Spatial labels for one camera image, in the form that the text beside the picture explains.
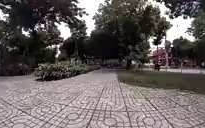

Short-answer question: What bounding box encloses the large leafy tree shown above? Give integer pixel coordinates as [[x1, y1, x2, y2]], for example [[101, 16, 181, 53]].
[[92, 0, 173, 71]]

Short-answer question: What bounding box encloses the patterned grey tile path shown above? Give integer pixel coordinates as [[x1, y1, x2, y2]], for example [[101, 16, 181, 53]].
[[0, 68, 205, 128]]

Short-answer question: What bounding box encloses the pale green bush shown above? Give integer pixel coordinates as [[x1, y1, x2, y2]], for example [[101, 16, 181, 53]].
[[33, 60, 90, 82]]

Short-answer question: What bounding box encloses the person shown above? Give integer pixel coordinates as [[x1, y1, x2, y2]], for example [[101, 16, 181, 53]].
[[153, 59, 161, 72]]

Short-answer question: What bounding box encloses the red building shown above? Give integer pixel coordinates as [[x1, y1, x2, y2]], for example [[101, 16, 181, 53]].
[[149, 46, 198, 68]]

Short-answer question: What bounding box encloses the grass lawn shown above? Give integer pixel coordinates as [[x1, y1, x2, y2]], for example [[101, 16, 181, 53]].
[[117, 70, 205, 96]]

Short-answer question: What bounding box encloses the large dark tree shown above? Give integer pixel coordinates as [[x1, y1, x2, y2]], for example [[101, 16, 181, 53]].
[[0, 0, 88, 77]]

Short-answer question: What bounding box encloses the pale grey road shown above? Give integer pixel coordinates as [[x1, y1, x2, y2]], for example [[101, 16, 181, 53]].
[[142, 67, 205, 75]]

